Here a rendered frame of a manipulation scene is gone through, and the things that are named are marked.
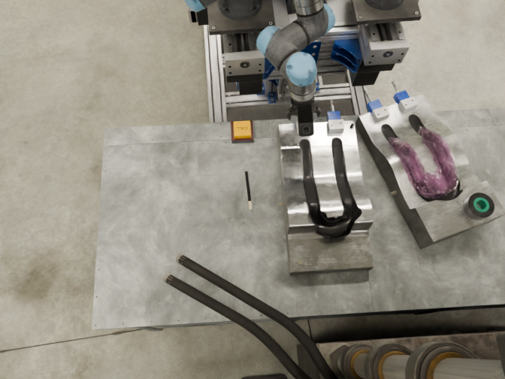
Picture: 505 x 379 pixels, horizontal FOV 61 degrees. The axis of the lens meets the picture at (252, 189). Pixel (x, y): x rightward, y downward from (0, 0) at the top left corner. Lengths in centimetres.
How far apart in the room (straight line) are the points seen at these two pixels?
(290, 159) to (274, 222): 22
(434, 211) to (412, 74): 152
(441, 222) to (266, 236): 55
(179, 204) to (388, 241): 71
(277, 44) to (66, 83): 188
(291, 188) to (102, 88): 166
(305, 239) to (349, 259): 15
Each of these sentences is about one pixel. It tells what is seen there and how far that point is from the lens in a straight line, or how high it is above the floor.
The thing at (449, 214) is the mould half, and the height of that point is 91.
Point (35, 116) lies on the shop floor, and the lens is 282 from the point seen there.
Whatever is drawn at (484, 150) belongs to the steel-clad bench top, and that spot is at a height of 80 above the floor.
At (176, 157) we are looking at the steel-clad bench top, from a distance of 156.
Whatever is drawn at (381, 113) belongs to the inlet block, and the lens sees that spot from 159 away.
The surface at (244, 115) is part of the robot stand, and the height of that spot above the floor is 21.
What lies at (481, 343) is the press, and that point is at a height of 79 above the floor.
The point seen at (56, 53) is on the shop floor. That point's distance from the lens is 302.
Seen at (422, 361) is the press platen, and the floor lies 154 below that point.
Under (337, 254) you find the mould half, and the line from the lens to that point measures 139.
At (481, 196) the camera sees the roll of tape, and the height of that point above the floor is 94.
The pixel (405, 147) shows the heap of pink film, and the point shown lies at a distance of 152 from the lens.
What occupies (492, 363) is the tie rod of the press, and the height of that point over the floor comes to 168.
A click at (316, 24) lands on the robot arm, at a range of 124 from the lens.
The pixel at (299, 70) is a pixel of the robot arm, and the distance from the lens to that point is 112.
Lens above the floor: 220
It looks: 70 degrees down
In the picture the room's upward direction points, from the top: straight up
